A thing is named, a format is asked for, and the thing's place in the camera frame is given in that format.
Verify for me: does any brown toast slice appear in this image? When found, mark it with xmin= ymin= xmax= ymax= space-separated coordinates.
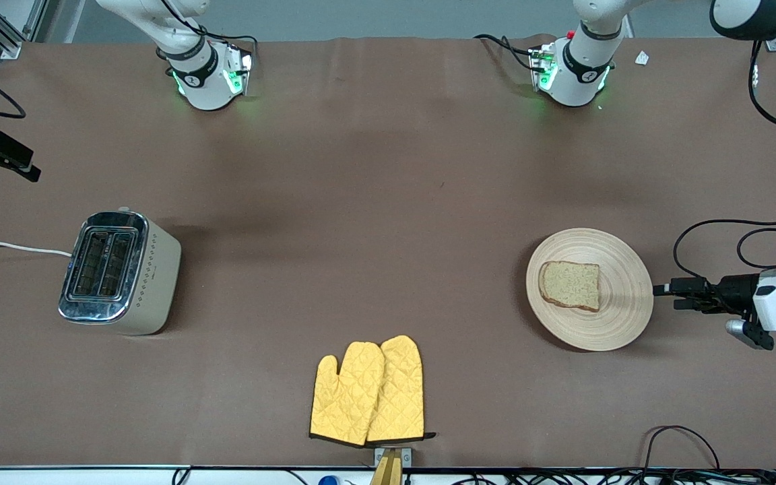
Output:
xmin=538 ymin=261 xmax=601 ymax=313

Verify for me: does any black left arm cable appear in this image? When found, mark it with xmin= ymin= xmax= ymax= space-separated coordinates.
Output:
xmin=672 ymin=40 xmax=776 ymax=280

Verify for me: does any black cable bundle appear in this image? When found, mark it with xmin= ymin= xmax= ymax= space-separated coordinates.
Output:
xmin=455 ymin=468 xmax=776 ymax=485

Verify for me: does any beige chrome toaster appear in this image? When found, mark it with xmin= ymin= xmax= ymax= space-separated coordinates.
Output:
xmin=58 ymin=207 xmax=182 ymax=335

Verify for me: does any black arm base cable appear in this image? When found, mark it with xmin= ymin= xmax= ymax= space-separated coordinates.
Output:
xmin=156 ymin=0 xmax=261 ymax=68
xmin=474 ymin=34 xmax=538 ymax=71

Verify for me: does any brown table cover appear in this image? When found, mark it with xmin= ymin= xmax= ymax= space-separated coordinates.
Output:
xmin=0 ymin=35 xmax=776 ymax=470

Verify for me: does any white toaster power cord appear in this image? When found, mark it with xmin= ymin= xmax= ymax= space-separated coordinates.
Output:
xmin=0 ymin=241 xmax=73 ymax=258

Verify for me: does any yellow quilted oven mitt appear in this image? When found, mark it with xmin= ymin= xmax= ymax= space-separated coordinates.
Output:
xmin=366 ymin=335 xmax=437 ymax=445
xmin=309 ymin=342 xmax=387 ymax=447

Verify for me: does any black looped cable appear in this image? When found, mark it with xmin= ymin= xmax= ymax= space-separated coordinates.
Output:
xmin=643 ymin=425 xmax=721 ymax=472

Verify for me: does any round wooden plate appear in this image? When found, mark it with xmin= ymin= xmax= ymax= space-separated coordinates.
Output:
xmin=525 ymin=228 xmax=654 ymax=352

